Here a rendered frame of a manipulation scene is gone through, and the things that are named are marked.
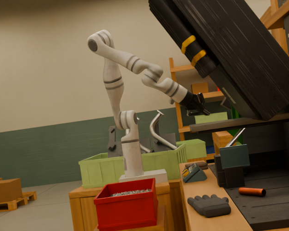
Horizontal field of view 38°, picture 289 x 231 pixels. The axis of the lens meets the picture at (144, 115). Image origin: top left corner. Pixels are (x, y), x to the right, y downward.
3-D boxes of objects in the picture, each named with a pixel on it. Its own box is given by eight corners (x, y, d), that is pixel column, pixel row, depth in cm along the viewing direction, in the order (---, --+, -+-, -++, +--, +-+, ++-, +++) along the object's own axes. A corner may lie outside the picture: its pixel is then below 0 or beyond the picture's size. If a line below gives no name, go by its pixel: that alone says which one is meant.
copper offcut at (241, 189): (266, 195, 126) (265, 188, 126) (262, 197, 125) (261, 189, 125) (243, 193, 134) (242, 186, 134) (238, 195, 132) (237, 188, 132)
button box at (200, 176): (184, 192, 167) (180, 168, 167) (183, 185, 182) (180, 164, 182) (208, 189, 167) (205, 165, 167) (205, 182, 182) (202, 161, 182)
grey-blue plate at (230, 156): (225, 188, 145) (219, 148, 145) (224, 187, 147) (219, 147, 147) (253, 184, 144) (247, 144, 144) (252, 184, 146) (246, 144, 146)
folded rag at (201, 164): (187, 172, 194) (186, 166, 194) (184, 170, 202) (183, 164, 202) (208, 168, 195) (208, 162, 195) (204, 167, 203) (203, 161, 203)
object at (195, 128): (192, 135, 139) (191, 126, 139) (190, 133, 155) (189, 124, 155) (312, 118, 137) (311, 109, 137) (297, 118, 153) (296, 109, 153)
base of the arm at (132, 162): (125, 178, 210) (119, 143, 210) (127, 175, 219) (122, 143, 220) (143, 175, 209) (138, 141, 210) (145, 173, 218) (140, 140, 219)
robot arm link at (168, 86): (169, 101, 188) (179, 84, 188) (141, 82, 184) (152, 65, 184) (164, 98, 195) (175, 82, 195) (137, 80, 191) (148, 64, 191)
